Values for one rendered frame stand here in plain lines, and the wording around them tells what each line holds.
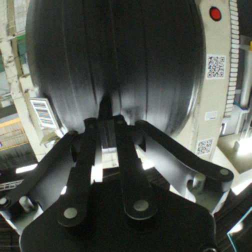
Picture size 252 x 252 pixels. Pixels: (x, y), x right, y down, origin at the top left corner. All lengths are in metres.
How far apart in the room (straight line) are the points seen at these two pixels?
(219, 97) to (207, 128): 0.11
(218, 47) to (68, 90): 0.42
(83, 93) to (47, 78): 0.05
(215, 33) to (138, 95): 0.34
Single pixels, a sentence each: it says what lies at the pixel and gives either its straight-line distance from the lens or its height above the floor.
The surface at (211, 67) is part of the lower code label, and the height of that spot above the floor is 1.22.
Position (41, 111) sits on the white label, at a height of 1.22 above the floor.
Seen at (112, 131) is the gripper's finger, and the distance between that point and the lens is 0.15.
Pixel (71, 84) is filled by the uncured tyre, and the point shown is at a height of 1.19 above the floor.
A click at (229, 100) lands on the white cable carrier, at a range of 0.60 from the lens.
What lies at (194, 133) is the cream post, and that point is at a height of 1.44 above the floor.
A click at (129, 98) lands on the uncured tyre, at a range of 0.22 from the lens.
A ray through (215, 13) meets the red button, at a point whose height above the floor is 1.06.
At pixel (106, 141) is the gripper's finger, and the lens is 0.16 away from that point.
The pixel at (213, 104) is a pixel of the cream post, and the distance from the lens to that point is 0.54.
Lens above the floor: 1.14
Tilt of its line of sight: 30 degrees up
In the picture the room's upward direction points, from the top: 174 degrees clockwise
